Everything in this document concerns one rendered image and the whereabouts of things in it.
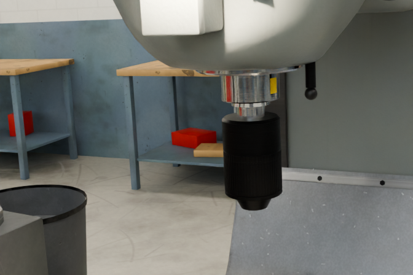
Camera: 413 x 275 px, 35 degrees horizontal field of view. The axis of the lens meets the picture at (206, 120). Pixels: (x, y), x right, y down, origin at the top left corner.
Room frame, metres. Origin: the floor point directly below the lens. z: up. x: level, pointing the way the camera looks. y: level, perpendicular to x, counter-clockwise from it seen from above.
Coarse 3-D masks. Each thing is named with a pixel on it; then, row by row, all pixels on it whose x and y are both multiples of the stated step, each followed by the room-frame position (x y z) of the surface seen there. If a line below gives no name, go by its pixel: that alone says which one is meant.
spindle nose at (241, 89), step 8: (224, 80) 0.50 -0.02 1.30; (232, 80) 0.50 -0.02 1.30; (240, 80) 0.49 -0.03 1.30; (248, 80) 0.49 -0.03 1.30; (256, 80) 0.49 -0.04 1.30; (264, 80) 0.49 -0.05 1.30; (224, 88) 0.50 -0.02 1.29; (232, 88) 0.50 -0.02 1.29; (240, 88) 0.49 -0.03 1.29; (248, 88) 0.49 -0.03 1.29; (256, 88) 0.49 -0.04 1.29; (264, 88) 0.49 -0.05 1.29; (224, 96) 0.50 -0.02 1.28; (232, 96) 0.50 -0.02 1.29; (240, 96) 0.49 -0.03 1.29; (248, 96) 0.49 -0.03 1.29; (256, 96) 0.49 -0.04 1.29; (264, 96) 0.49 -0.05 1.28; (272, 96) 0.50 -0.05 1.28
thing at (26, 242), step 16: (0, 208) 0.64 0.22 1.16; (0, 224) 0.62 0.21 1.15; (16, 224) 0.62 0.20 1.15; (32, 224) 0.63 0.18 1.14; (0, 240) 0.60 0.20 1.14; (16, 240) 0.61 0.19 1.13; (32, 240) 0.63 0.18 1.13; (0, 256) 0.59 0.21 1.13; (16, 256) 0.61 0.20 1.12; (32, 256) 0.63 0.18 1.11; (0, 272) 0.59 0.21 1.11; (16, 272) 0.61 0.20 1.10; (32, 272) 0.63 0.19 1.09
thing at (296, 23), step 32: (128, 0) 0.46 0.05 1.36; (224, 0) 0.42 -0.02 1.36; (256, 0) 0.42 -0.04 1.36; (288, 0) 0.41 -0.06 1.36; (320, 0) 0.42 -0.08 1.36; (352, 0) 0.47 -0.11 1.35; (224, 32) 0.43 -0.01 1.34; (256, 32) 0.42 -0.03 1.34; (288, 32) 0.42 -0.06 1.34; (320, 32) 0.44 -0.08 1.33; (192, 64) 0.45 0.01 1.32; (224, 64) 0.44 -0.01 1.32; (256, 64) 0.44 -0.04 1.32; (288, 64) 0.45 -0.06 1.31
